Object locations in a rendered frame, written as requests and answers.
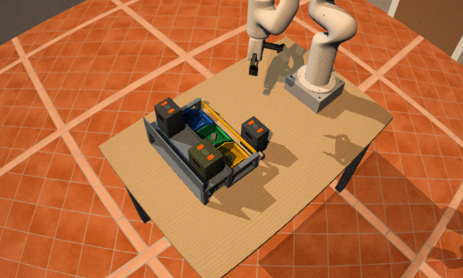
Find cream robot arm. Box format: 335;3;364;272
246;0;357;93

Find green bin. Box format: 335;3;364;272
195;124;232;148

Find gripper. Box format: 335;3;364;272
247;35;269;76

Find yellow thin bar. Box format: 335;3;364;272
201;100;261;157

